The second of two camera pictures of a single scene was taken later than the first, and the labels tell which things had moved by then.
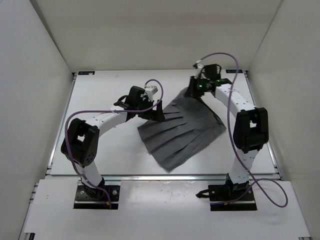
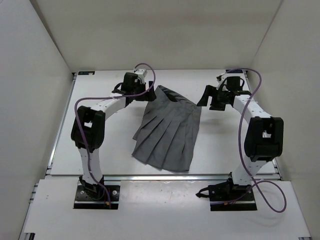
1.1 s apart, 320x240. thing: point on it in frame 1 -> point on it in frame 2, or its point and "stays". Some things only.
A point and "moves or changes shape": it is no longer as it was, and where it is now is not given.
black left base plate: [83, 200] stays
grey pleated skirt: [190, 127] moves or changes shape
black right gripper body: [198, 86] -> [219, 96]
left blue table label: [86, 73] stays
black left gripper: [159, 115] -> [149, 96]
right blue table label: [234, 71] stays
